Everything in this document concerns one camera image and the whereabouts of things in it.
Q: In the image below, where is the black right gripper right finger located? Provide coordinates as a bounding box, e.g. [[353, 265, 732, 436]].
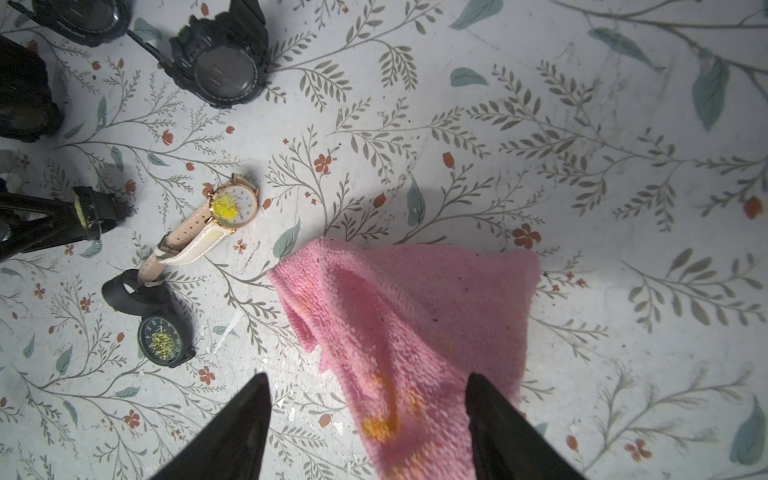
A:
[[465, 373, 584, 480]]

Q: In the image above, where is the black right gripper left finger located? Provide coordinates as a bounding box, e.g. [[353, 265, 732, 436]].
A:
[[154, 373, 272, 480]]

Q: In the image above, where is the pink cloth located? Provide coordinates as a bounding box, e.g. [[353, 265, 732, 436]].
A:
[[268, 238, 541, 479]]

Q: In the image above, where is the black strap wristwatch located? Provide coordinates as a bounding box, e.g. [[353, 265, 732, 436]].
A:
[[127, 0, 269, 109]]

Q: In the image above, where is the green dial watch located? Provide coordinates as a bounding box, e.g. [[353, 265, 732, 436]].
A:
[[101, 269, 196, 368]]

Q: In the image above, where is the beige strap watch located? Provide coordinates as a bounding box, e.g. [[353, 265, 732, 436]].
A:
[[137, 174, 260, 286]]

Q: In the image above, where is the black narrow strap watch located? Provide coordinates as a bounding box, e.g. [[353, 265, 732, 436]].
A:
[[1, 186, 129, 261]]

